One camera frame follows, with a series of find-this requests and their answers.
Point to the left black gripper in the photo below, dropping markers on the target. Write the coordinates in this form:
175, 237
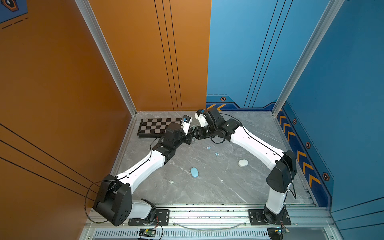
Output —
188, 138

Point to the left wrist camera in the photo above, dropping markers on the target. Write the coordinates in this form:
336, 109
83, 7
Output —
186, 123

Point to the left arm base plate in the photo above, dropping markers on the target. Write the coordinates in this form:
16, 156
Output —
162, 217

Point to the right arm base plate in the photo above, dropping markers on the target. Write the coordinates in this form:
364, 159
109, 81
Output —
259, 217

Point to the circuit board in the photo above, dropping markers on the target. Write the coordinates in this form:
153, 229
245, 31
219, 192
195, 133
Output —
277, 233
147, 234

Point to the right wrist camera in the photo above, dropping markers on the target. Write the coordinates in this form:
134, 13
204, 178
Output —
200, 116

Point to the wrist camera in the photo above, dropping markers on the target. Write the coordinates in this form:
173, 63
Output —
200, 116
186, 123

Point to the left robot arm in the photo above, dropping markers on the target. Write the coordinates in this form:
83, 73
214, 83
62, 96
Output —
114, 199

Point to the white charging case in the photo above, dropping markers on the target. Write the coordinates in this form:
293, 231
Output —
243, 163

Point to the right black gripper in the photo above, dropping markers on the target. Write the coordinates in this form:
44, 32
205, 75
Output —
198, 132

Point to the blue charging case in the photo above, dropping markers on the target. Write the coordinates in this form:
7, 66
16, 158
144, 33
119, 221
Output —
194, 172

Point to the right circuit board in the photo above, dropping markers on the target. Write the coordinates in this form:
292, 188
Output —
277, 233

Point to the left circuit board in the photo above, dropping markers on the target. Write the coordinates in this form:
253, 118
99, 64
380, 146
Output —
147, 234

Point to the aluminium front rail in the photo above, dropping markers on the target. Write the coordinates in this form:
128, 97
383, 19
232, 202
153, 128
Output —
227, 216

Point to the black white chessboard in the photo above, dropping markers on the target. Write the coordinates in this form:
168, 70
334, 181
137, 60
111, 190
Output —
154, 127

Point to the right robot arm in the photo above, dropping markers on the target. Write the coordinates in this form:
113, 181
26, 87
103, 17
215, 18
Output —
282, 164

